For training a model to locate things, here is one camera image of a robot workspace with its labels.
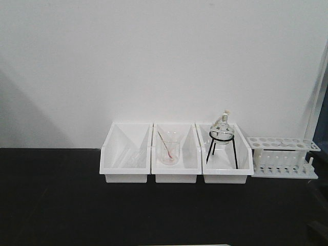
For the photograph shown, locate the clear glass beaker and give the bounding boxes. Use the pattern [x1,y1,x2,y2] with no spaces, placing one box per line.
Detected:
[158,131,181,166]

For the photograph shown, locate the red-tipped glass stirring rod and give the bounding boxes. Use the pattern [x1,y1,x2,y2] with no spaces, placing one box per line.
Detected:
[157,131,173,159]

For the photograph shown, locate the middle white storage bin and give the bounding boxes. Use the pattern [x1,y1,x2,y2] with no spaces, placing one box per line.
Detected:
[151,123,202,183]

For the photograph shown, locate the white storage bin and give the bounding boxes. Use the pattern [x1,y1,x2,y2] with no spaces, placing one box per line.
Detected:
[151,123,202,183]
[99,122,153,183]
[195,123,254,184]

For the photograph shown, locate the clear glass tubes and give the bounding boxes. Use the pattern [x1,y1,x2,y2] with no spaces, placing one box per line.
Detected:
[119,149,142,168]

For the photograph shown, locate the left white storage bin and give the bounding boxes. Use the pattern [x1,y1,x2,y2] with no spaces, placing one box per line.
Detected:
[99,122,153,183]

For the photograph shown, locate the glass alcohol lamp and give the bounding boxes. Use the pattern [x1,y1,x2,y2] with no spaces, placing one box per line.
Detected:
[210,110,234,145]

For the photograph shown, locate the right white storage bin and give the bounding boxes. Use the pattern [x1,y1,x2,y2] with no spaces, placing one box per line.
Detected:
[195,123,254,184]

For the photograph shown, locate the white test tube rack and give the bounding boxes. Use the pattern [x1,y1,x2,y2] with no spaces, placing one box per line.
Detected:
[247,137,321,179]

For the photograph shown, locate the black wire tripod stand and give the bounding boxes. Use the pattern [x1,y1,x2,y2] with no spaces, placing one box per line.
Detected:
[206,131,239,169]

